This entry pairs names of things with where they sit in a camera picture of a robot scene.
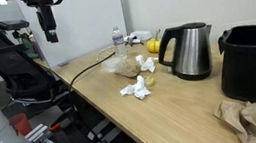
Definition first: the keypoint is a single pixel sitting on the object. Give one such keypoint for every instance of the red cup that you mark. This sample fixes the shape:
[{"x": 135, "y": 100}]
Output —
[{"x": 21, "y": 125}]

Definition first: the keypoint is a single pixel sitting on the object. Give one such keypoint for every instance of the small yellow tape roll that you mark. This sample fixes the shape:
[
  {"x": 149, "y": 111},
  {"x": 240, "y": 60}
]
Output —
[{"x": 150, "y": 81}]

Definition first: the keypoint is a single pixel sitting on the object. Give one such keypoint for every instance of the aluminium profile bracket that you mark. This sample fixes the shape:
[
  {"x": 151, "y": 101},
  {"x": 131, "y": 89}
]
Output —
[{"x": 39, "y": 137}]

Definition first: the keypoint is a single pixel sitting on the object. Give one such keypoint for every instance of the large clear tape roll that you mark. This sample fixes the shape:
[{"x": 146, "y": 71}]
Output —
[{"x": 111, "y": 64}]

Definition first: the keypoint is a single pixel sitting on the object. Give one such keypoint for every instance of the clear plastic water bottle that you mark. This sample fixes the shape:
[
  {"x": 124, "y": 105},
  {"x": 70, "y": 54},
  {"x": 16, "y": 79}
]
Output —
[{"x": 119, "y": 45}]

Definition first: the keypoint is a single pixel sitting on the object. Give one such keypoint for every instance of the dark green container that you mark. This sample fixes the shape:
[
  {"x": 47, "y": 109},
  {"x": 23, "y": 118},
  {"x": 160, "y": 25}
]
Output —
[{"x": 30, "y": 46}]

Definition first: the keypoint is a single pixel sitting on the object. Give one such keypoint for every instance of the black office chair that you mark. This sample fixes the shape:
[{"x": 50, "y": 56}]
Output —
[{"x": 16, "y": 63}]

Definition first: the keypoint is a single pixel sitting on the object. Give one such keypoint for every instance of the yellow toy pumpkin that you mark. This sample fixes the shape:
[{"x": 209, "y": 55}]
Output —
[{"x": 154, "y": 46}]

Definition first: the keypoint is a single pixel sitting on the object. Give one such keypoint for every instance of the crumpled brown paper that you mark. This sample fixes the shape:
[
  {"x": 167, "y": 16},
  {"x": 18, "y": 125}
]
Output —
[
  {"x": 128, "y": 68},
  {"x": 239, "y": 119}
]

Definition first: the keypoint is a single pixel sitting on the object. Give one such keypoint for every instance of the crumpled white tissue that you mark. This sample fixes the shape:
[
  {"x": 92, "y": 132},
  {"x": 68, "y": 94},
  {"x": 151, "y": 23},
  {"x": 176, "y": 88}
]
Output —
[
  {"x": 147, "y": 63},
  {"x": 137, "y": 88}
]

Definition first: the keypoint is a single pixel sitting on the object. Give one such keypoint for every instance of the white power strip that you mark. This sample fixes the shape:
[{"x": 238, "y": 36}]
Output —
[{"x": 141, "y": 35}]

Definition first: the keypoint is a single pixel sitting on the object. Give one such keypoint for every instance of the black plastic bin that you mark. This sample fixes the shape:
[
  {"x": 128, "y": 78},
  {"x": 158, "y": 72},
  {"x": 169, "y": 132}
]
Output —
[{"x": 251, "y": 64}]

